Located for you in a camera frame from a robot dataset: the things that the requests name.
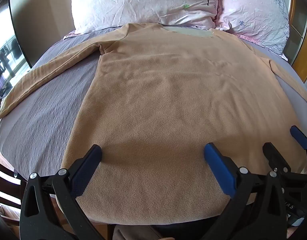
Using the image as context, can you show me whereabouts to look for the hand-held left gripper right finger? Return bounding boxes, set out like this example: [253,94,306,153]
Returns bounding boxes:
[201,142,287,240]

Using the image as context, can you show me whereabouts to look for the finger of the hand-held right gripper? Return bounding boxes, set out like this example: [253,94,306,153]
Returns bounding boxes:
[262,142,292,174]
[290,126,307,152]

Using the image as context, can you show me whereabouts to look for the hanging dark clothes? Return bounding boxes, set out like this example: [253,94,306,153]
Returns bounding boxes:
[0,47,11,80]

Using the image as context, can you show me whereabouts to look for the white floral pillow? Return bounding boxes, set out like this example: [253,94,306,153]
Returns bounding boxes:
[71,0,221,34]

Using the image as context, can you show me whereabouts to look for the tan fleece long-sleeve shirt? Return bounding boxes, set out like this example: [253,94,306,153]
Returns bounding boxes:
[0,22,307,225]

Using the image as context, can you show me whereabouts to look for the pink floral pillow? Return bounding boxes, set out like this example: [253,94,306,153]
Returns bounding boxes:
[216,0,290,61]

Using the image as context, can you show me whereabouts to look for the grey textured bed sheet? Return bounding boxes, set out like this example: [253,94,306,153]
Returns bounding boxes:
[0,26,307,180]

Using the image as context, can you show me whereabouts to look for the wooden headboard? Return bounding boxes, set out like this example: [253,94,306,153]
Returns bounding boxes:
[289,0,307,83]

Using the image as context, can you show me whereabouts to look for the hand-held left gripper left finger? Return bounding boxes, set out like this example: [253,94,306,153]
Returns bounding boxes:
[20,144,103,240]

